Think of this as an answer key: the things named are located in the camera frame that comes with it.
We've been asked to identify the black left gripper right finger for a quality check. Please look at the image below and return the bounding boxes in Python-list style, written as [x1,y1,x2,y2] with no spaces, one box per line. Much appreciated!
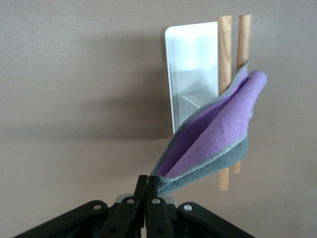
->
[145,175,174,238]

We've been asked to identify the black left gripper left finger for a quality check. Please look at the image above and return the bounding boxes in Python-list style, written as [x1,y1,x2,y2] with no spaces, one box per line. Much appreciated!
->
[101,175,149,238]

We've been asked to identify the purple and grey towel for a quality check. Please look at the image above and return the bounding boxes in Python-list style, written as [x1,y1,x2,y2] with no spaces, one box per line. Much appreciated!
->
[150,59,268,197]

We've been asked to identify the white rack with wooden rods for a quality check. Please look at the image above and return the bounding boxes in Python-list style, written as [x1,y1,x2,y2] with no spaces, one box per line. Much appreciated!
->
[164,14,254,191]

